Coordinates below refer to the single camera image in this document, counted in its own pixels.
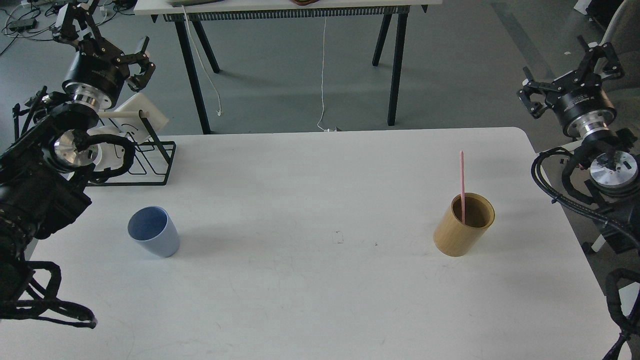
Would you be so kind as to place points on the white plate on rack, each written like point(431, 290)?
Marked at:
point(138, 107)

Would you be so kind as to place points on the background white table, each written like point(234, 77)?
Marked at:
point(188, 16)

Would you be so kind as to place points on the tan cylindrical holder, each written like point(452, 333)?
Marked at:
point(459, 229)

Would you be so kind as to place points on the white office chair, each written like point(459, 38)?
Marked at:
point(623, 31)

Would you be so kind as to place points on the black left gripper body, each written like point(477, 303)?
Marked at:
point(96, 72)

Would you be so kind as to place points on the wooden rack dowel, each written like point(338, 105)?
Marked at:
point(124, 114)

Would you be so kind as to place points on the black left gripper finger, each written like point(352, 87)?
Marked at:
point(138, 81)
point(75, 23)

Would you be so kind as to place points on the white mug on rack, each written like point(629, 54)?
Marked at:
point(110, 156)

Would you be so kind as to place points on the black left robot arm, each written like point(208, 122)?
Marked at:
point(45, 171)

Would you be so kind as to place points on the black wire dish rack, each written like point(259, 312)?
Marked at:
point(153, 161)

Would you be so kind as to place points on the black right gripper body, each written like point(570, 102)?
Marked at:
point(575, 103)

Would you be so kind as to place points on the blue plastic cup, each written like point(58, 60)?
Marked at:
point(153, 229)

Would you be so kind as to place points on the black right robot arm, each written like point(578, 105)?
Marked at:
point(599, 179)

